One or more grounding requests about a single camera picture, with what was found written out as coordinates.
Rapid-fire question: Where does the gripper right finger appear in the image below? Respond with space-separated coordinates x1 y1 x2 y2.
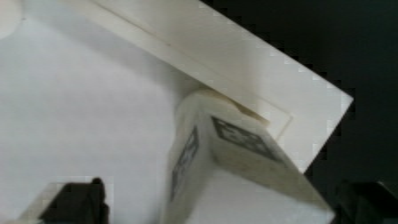
332 181 398 224

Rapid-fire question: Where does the white square table top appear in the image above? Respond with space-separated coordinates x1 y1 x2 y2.
0 0 351 224

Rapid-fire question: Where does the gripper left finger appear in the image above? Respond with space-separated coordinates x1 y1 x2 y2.
0 176 113 224

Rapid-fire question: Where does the white leg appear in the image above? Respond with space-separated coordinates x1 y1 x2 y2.
159 90 333 224

